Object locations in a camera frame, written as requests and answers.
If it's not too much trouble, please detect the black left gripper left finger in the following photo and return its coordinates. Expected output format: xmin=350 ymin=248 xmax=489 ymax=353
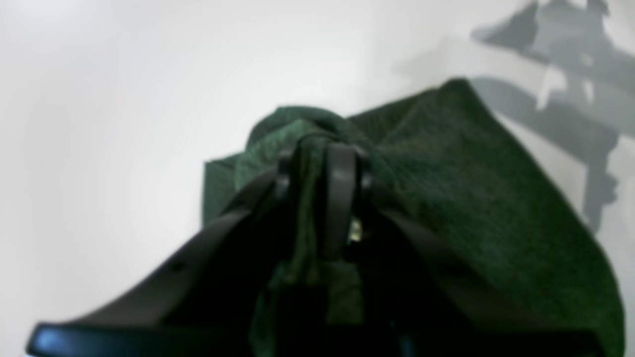
xmin=26 ymin=149 xmax=297 ymax=357

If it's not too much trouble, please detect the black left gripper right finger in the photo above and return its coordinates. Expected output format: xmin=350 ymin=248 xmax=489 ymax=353
xmin=322 ymin=144 xmax=605 ymax=357

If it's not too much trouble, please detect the green long sleeve shirt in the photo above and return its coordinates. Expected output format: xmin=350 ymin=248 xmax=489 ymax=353
xmin=201 ymin=79 xmax=626 ymax=357

